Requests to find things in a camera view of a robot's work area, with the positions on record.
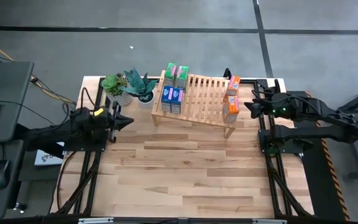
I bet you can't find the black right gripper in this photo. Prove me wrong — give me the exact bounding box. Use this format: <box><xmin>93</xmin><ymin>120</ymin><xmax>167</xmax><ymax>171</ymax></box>
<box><xmin>244</xmin><ymin>79</ymin><xmax>292</xmax><ymax>121</ymax></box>

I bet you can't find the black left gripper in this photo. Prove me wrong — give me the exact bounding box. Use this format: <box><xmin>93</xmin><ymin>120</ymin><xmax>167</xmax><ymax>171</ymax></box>
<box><xmin>103</xmin><ymin>101</ymin><xmax>135</xmax><ymax>144</ymax></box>

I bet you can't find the orange Mini Wheats cereal box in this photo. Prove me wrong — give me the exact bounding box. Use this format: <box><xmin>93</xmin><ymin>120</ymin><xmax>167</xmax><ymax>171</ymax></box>
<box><xmin>226</xmin><ymin>75</ymin><xmax>241</xmax><ymax>97</ymax></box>
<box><xmin>221</xmin><ymin>95</ymin><xmax>241</xmax><ymax>124</ymax></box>

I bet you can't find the blue Frosted Flakes cereal box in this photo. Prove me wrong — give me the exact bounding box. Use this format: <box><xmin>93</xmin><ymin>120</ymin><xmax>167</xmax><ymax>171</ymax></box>
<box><xmin>160</xmin><ymin>85</ymin><xmax>175</xmax><ymax>113</ymax></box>
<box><xmin>170</xmin><ymin>87</ymin><xmax>185</xmax><ymax>115</ymax></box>

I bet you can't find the wooden slatted shelf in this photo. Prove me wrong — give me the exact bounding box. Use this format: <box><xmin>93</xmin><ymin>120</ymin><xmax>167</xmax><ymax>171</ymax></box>
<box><xmin>150</xmin><ymin>70</ymin><xmax>239</xmax><ymax>139</ymax></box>

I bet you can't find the green cereal box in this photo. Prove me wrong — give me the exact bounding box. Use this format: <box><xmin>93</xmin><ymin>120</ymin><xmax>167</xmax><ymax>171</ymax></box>
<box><xmin>163</xmin><ymin>62</ymin><xmax>178</xmax><ymax>88</ymax></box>
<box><xmin>175</xmin><ymin>65</ymin><xmax>190</xmax><ymax>91</ymax></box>

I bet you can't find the light green plant patterned pot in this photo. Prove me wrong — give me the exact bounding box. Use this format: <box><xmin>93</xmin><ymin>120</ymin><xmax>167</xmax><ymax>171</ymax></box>
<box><xmin>100</xmin><ymin>73</ymin><xmax>134</xmax><ymax>108</ymax></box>

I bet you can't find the dark green plant white pot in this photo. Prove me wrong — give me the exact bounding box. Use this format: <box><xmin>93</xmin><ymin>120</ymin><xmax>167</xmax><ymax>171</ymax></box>
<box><xmin>121</xmin><ymin>67</ymin><xmax>160</xmax><ymax>110</ymax></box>

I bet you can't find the black desk beam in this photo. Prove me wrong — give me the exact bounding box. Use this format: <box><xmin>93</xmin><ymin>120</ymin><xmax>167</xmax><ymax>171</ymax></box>
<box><xmin>23</xmin><ymin>141</ymin><xmax>65</xmax><ymax>160</ymax></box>

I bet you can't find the white box with logo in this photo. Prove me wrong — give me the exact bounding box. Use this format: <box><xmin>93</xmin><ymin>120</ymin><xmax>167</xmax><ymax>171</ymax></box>
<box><xmin>34</xmin><ymin>141</ymin><xmax>67</xmax><ymax>167</ymax></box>

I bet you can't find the black mat with hazard stripe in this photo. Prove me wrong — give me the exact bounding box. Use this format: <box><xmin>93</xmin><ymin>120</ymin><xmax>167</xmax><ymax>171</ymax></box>
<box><xmin>286</xmin><ymin>90</ymin><xmax>351</xmax><ymax>222</ymax></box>

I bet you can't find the black computer mouse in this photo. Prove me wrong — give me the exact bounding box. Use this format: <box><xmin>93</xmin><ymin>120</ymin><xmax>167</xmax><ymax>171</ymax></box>
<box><xmin>0</xmin><ymin>159</ymin><xmax>12</xmax><ymax>190</ymax></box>

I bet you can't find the small metal caster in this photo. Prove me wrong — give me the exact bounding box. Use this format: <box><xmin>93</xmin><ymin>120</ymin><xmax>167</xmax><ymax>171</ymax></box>
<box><xmin>12</xmin><ymin>202</ymin><xmax>28</xmax><ymax>214</ymax></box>

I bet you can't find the silver metal bracket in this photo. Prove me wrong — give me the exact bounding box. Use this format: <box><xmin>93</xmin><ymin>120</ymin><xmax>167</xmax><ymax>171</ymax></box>
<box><xmin>78</xmin><ymin>217</ymin><xmax>114</xmax><ymax>224</ymax></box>
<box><xmin>252</xmin><ymin>218</ymin><xmax>288</xmax><ymax>224</ymax></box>

